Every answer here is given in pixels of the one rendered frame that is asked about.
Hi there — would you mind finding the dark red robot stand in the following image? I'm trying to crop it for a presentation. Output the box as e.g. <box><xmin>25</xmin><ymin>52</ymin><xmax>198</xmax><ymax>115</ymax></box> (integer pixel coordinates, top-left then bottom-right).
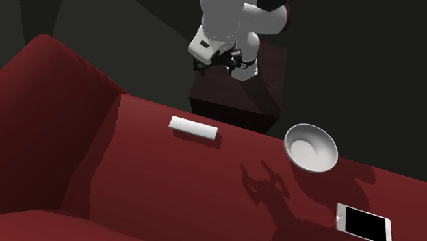
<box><xmin>188</xmin><ymin>41</ymin><xmax>288</xmax><ymax>135</ymax></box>

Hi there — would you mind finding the white remote control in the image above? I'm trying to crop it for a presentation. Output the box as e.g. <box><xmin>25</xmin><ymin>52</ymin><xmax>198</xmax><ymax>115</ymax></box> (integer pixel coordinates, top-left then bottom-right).
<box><xmin>168</xmin><ymin>115</ymin><xmax>219</xmax><ymax>141</ymax></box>

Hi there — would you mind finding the white bowl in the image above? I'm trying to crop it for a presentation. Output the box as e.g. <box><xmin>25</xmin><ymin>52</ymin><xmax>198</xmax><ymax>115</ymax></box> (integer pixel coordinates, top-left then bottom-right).
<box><xmin>283</xmin><ymin>123</ymin><xmax>339</xmax><ymax>174</ymax></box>

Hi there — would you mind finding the red sofa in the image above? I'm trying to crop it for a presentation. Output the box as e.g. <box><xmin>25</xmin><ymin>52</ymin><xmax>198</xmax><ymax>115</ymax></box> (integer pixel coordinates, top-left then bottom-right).
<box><xmin>0</xmin><ymin>34</ymin><xmax>427</xmax><ymax>241</ymax></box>

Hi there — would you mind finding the white smartphone with black screen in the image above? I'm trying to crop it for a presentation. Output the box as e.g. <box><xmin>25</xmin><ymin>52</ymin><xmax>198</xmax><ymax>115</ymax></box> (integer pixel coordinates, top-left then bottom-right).
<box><xmin>335</xmin><ymin>203</ymin><xmax>392</xmax><ymax>241</ymax></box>

